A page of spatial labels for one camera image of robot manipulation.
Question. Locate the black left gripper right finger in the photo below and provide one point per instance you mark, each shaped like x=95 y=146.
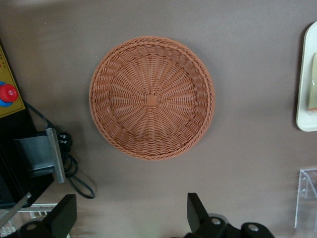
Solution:
x=199 y=220

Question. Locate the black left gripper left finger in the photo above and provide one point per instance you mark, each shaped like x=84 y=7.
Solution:
x=63 y=218

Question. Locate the round brown wicker basket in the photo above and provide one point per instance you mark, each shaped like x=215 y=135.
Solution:
x=151 y=99

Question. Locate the beige plastic serving tray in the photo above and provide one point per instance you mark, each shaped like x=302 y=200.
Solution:
x=303 y=99

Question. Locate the clear acrylic bottle rack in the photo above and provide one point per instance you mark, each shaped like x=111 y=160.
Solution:
x=305 y=198

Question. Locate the red emergency stop button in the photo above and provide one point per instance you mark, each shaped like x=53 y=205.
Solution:
x=8 y=93

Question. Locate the yellow emergency stop box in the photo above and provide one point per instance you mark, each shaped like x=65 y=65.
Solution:
x=10 y=62

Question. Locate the grey metal bracket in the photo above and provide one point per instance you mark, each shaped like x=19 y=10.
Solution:
x=39 y=153

